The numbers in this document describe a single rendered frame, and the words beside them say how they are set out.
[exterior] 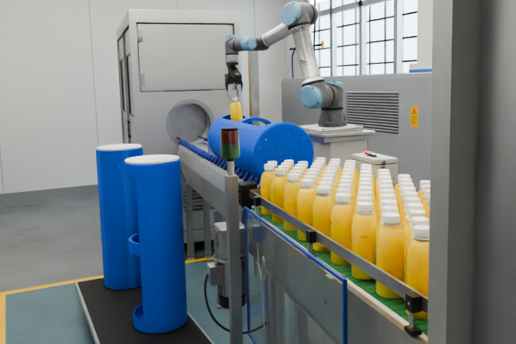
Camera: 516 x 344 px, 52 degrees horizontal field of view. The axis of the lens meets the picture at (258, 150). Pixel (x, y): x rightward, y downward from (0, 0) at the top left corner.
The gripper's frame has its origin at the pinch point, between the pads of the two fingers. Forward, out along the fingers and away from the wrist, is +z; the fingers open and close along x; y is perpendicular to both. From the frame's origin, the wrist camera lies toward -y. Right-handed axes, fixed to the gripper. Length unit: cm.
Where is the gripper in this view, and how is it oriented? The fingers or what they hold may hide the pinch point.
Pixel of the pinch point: (234, 98)
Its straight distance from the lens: 301.3
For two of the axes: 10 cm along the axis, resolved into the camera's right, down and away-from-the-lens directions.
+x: -9.5, 0.7, -3.1
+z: 0.3, 9.9, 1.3
